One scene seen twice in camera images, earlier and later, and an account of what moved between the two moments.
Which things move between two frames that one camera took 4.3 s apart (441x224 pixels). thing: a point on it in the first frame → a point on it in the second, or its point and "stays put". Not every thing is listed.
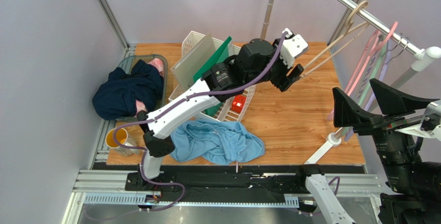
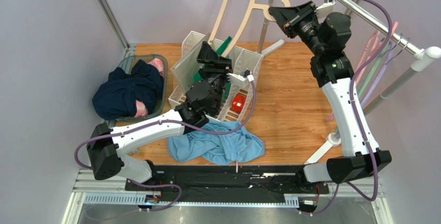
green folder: [219, 56] stays put
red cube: [238, 102] stays put
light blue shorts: [223, 142] stays put
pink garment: [141, 106] stays put
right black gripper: [379, 123] → [295, 21]
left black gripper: [283, 82] → [206, 55]
